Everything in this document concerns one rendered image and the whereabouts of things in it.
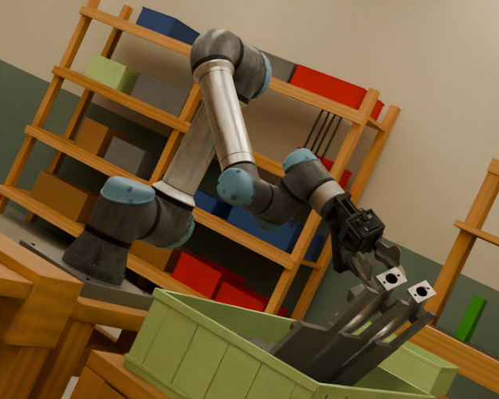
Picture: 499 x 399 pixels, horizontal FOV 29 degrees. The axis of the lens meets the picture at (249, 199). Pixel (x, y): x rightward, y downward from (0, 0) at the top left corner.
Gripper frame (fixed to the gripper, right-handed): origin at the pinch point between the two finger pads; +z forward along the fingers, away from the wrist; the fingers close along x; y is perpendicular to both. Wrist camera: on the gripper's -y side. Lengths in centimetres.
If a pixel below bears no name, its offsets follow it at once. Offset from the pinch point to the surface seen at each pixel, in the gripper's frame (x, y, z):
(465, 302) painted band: 307, -390, -108
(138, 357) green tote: -50, -11, -14
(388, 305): -1.2, -3.6, 3.3
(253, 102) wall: 292, -417, -358
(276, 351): -32.2, 4.2, 3.9
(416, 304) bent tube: 11.3, -13.3, 2.5
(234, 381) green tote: -40.8, 0.0, 4.1
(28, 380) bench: -69, -21, -24
